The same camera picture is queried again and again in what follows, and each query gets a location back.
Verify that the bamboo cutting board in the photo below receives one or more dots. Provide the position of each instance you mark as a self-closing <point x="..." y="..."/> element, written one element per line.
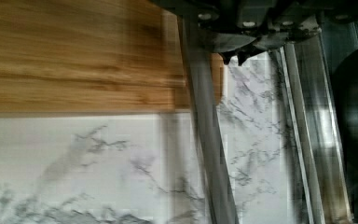
<point x="90" y="56"/>

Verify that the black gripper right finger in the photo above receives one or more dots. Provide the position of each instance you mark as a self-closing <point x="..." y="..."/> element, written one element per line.
<point x="247" y="52"/>

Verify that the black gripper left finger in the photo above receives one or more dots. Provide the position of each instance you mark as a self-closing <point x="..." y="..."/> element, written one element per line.
<point x="226" y="56"/>

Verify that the silver toaster oven body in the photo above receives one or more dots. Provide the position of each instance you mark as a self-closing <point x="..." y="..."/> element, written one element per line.
<point x="340" y="43"/>

